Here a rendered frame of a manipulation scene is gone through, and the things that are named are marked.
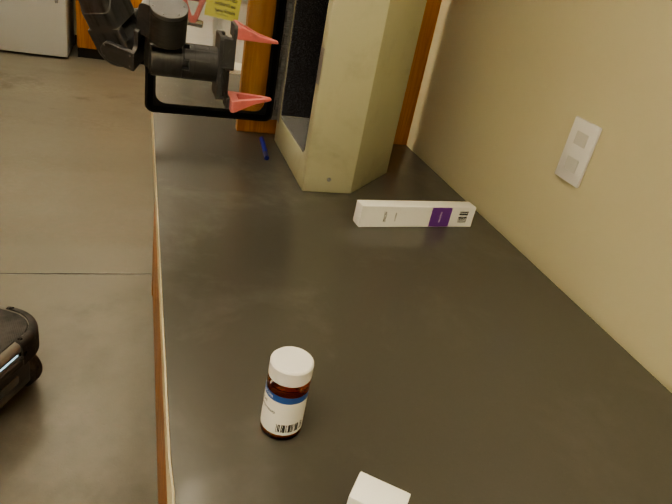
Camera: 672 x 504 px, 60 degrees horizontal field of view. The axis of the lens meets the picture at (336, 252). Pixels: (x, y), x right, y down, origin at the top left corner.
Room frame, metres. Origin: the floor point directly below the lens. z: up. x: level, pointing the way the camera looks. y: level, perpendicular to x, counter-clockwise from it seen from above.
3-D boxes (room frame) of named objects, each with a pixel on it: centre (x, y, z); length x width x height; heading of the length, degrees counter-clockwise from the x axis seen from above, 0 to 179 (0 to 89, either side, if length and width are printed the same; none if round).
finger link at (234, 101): (1.00, 0.21, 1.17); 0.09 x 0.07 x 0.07; 112
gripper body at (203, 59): (0.97, 0.28, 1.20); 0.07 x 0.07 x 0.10; 22
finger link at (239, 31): (1.00, 0.21, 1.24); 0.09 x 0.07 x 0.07; 112
